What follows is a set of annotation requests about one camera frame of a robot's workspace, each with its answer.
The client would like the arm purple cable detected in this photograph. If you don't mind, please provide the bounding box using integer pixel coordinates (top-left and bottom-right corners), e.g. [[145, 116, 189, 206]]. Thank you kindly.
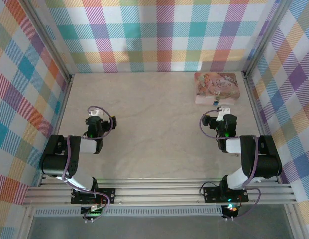
[[199, 108, 261, 221], [61, 105, 114, 222]]

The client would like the aluminium frame leg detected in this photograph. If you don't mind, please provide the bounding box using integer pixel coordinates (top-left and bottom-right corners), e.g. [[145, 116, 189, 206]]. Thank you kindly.
[[18, 206, 37, 239], [285, 204, 303, 239]]

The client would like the pink illustrated diary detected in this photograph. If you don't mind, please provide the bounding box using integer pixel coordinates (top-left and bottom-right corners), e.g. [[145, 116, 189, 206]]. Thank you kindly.
[[194, 71, 241, 106]]

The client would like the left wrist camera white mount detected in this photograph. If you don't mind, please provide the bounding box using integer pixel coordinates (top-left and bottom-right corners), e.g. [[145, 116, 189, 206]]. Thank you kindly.
[[88, 107, 105, 117]]

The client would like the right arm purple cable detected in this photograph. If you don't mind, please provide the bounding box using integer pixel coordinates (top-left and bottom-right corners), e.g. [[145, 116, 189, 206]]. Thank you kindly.
[[199, 108, 261, 221]]

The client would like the aluminium frame post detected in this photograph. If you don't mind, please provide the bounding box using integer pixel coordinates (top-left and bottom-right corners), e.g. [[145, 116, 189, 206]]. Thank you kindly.
[[242, 0, 292, 75], [19, 0, 73, 81]]

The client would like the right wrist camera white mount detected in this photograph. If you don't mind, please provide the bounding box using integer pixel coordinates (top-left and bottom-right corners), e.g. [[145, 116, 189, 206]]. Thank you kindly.
[[217, 105, 231, 122]]

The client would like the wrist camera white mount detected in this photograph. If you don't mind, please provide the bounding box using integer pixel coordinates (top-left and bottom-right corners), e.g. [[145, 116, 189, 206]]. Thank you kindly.
[[88, 107, 105, 117], [217, 105, 231, 122]]

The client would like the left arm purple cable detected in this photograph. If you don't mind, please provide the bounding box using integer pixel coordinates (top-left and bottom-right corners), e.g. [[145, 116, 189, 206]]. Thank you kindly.
[[61, 105, 114, 222]]

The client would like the grey slotted cable duct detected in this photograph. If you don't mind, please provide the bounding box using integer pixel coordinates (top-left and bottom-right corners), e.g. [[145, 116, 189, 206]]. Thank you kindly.
[[34, 208, 224, 218]]

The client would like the aluminium base beam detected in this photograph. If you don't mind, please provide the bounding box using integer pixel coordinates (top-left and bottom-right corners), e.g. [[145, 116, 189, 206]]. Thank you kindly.
[[21, 178, 297, 208]]

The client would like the aluminium side rail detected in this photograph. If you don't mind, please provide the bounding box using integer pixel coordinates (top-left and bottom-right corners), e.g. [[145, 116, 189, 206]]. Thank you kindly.
[[242, 71, 282, 185], [27, 73, 75, 187]]

